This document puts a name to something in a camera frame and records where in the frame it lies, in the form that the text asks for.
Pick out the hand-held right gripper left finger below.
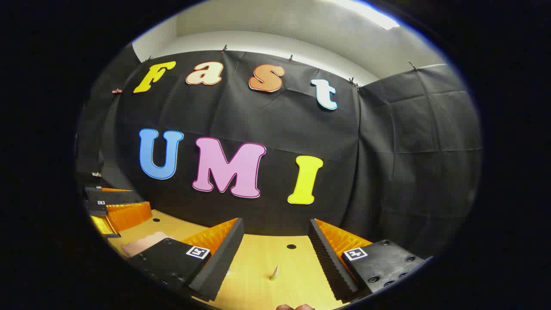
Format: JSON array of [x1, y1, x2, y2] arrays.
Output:
[[128, 217, 245, 302]]

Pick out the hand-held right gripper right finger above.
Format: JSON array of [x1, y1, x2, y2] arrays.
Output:
[[308, 218, 433, 302]]

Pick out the pink suitcase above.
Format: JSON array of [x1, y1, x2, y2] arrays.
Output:
[[121, 231, 173, 259]]

